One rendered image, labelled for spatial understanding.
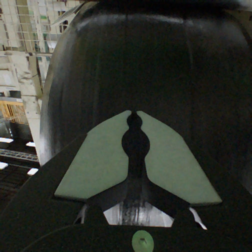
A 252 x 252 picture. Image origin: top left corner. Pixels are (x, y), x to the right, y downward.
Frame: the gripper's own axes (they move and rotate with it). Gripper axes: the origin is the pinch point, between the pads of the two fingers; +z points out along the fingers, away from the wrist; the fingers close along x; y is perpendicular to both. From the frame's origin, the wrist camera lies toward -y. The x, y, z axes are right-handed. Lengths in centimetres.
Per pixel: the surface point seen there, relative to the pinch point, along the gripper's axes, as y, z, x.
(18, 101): 279, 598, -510
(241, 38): -5.8, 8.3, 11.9
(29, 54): 3, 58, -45
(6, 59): 59, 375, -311
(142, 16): -7.4, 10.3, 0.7
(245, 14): -10.4, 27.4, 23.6
